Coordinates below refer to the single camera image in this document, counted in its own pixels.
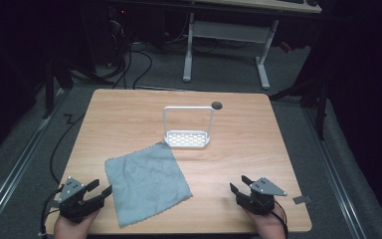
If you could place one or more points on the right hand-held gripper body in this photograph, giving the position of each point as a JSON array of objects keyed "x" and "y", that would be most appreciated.
[{"x": 260, "y": 197}]

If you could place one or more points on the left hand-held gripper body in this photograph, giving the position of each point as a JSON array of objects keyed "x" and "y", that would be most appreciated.
[{"x": 74, "y": 202}]

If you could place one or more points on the grey-blue cloth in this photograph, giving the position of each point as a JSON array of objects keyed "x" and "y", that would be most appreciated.
[{"x": 147, "y": 186}]

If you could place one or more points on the person's left hand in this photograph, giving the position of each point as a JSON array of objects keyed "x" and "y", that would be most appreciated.
[{"x": 74, "y": 229}]

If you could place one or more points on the person's right hand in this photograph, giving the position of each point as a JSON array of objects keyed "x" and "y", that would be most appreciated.
[{"x": 267, "y": 225}]

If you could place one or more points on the grey tape strip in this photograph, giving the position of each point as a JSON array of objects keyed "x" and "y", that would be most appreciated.
[{"x": 302, "y": 199}]

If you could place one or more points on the dark round table grommet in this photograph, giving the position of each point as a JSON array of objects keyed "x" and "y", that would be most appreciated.
[{"x": 217, "y": 105}]

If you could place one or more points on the black metal stand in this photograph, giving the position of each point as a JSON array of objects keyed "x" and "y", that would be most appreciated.
[
  {"x": 51, "y": 83},
  {"x": 318, "y": 96}
]

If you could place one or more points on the white-legged desk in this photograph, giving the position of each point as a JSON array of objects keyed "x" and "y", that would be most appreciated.
[{"x": 227, "y": 31}]

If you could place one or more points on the metal floor rail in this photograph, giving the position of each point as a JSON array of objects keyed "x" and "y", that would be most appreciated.
[
  {"x": 16, "y": 169},
  {"x": 336, "y": 172}
]

